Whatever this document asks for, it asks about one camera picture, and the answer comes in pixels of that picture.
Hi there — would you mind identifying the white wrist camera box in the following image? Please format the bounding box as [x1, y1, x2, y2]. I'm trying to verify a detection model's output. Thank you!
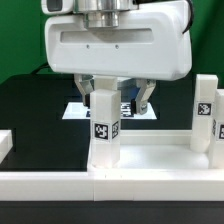
[41, 0, 74, 15]

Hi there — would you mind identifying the white front barrier wall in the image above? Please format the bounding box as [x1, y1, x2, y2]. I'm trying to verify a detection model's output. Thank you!
[0, 170, 224, 201]

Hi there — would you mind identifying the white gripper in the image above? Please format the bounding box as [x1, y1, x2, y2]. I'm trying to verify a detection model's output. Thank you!
[45, 0, 193, 115]

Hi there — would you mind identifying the fiducial marker sheet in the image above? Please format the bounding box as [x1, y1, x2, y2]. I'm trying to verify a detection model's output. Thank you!
[62, 102, 157, 120]

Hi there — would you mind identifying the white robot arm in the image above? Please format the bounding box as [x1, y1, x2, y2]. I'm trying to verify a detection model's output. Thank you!
[41, 0, 194, 114]

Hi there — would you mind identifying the white desk top tray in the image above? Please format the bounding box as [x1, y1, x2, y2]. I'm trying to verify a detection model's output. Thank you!
[86, 129, 224, 173]

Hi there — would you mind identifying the black cable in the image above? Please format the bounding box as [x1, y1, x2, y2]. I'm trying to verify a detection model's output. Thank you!
[30, 61, 50, 76]

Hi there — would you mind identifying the white block left edge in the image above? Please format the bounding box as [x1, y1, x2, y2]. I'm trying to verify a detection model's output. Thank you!
[0, 130, 13, 164]

